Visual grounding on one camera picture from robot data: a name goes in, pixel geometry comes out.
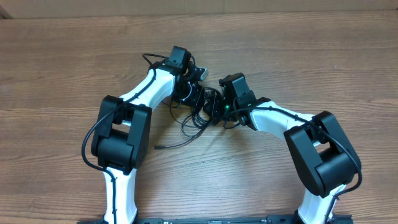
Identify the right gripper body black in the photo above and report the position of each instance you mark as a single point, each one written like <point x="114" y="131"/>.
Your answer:
<point x="219" y="107"/>

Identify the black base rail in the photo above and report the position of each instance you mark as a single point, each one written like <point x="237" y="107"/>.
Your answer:
<point x="270" y="219"/>

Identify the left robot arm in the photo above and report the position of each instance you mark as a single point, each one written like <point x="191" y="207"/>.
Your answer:
<point x="121" y="133"/>

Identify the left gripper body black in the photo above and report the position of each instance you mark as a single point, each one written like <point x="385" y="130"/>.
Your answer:
<point x="189" y="94"/>

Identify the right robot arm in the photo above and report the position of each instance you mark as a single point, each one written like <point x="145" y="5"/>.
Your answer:
<point x="324" y="159"/>

